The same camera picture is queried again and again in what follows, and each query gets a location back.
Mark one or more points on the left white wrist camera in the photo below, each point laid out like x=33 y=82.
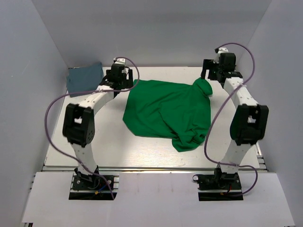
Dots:
x=120 y=61

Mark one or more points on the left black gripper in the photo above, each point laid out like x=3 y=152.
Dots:
x=128 y=83

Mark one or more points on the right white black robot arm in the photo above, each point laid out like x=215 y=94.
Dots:
x=249 y=122

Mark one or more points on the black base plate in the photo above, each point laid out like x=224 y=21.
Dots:
x=212 y=188
x=98 y=190

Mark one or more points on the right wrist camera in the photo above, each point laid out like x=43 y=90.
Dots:
x=220 y=50

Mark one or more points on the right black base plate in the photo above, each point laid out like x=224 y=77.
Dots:
x=212 y=188

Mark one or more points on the folded blue-grey t shirt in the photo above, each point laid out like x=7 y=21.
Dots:
x=84 y=78

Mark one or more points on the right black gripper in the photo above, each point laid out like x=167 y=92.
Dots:
x=208 y=64

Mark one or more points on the aluminium table rail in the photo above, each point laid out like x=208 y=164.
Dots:
x=71 y=168

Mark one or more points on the green t shirt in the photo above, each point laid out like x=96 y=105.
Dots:
x=176 y=111

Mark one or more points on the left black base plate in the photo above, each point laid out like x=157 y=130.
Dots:
x=98 y=190

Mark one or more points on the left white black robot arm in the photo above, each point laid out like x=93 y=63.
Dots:
x=79 y=119

